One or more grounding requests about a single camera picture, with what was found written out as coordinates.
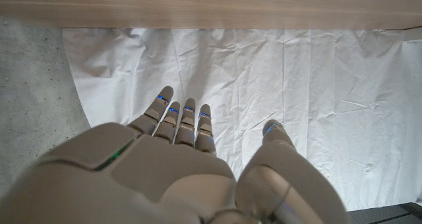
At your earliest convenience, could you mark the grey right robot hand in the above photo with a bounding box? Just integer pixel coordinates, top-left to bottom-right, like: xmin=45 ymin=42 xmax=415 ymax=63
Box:
xmin=0 ymin=86 xmax=351 ymax=224

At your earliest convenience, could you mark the white fabric backdrop sheet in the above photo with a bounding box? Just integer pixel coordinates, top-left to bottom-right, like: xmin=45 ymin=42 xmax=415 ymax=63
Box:
xmin=61 ymin=28 xmax=422 ymax=211

